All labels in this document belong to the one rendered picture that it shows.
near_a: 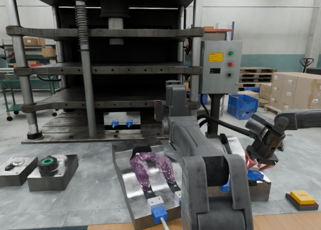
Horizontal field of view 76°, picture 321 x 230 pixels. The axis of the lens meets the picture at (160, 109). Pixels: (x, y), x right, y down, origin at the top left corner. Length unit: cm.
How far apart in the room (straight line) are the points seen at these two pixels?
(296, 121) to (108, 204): 74
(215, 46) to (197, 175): 138
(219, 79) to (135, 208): 116
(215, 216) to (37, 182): 87
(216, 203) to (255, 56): 788
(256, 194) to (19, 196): 99
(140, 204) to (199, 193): 53
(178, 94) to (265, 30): 779
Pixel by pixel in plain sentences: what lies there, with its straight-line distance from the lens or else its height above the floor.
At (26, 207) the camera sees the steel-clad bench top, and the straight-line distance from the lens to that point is 104.
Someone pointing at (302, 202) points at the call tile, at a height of 83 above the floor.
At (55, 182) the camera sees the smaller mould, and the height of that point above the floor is 84.
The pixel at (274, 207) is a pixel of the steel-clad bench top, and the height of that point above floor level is 80.
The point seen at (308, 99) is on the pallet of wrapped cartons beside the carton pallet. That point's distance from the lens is 465.
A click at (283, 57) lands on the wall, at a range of 862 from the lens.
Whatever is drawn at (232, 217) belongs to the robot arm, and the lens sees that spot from 34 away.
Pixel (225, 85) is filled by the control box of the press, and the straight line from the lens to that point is 168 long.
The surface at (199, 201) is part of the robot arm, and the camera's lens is 32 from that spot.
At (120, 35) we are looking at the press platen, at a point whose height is 150.
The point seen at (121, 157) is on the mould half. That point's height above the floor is 88.
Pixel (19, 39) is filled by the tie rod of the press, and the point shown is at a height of 146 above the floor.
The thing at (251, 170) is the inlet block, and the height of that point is 94.
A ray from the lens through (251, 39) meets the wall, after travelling 806.
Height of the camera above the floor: 139
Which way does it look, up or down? 16 degrees down
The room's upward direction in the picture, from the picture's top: straight up
